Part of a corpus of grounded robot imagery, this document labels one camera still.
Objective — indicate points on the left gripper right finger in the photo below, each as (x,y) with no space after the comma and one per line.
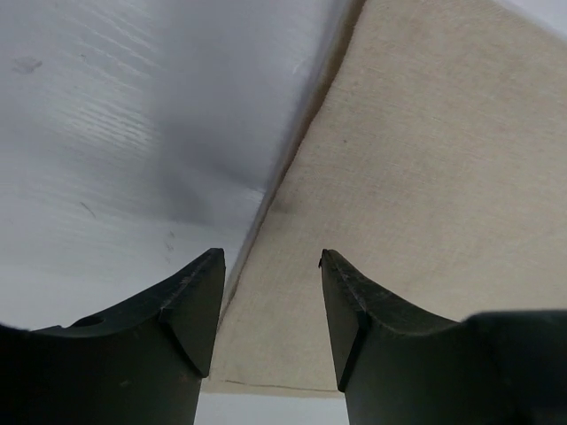
(397,363)

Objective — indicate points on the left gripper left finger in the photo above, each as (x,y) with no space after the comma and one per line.
(141,361)

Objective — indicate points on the beige cloth napkin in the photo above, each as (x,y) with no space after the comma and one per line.
(436,165)

